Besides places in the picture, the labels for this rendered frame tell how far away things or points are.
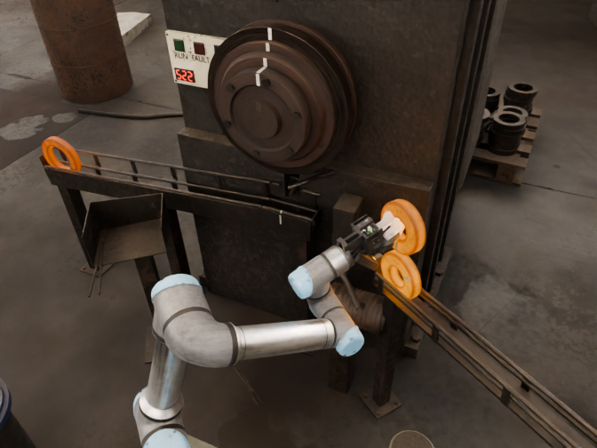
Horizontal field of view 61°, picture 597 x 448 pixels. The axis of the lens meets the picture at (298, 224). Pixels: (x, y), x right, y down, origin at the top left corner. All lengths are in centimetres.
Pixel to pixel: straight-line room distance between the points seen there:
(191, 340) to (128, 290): 155
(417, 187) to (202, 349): 87
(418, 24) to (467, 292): 145
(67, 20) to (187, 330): 340
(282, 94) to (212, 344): 70
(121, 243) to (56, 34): 262
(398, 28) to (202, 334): 95
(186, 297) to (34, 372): 140
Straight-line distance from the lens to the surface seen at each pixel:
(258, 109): 148
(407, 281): 153
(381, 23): 152
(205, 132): 197
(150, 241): 193
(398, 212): 140
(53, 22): 432
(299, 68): 145
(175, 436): 144
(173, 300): 118
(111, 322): 253
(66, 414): 231
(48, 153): 249
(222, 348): 113
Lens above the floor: 182
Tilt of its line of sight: 40 degrees down
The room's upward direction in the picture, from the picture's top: 2 degrees counter-clockwise
